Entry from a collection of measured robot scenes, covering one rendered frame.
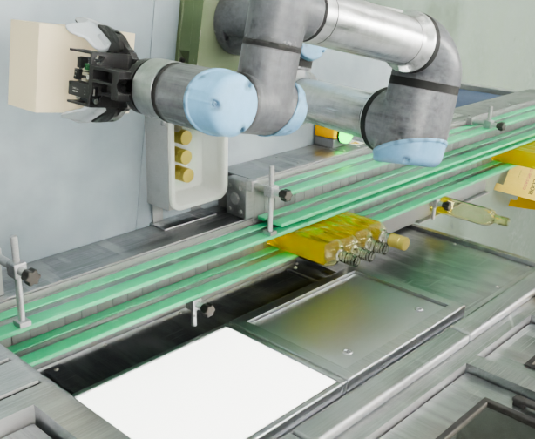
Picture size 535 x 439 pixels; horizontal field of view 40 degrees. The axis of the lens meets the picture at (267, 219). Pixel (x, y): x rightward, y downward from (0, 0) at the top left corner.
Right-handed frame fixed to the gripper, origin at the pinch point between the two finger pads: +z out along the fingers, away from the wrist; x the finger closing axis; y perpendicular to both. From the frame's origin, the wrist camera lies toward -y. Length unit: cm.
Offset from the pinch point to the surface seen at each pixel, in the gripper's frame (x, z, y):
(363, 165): 22, 17, -101
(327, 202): 32, 17, -88
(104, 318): 51, 20, -22
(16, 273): 35.6, 13.5, 0.8
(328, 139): 18, 30, -102
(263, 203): 32, 23, -70
